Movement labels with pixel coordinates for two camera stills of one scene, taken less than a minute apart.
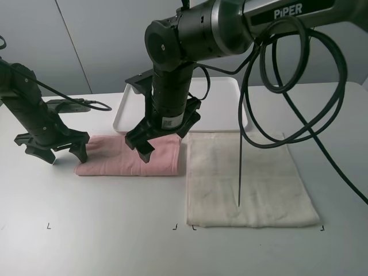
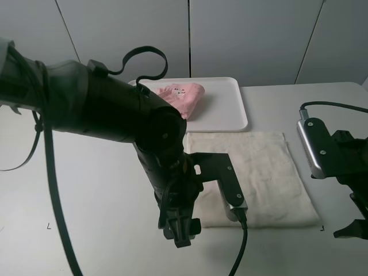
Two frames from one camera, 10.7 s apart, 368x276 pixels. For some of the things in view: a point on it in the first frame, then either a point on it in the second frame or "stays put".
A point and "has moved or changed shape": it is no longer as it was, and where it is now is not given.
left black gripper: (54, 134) → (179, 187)
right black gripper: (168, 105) → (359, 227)
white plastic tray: (221, 101) stays put
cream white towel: (272, 191) stays put
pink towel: (108, 156) has moved or changed shape
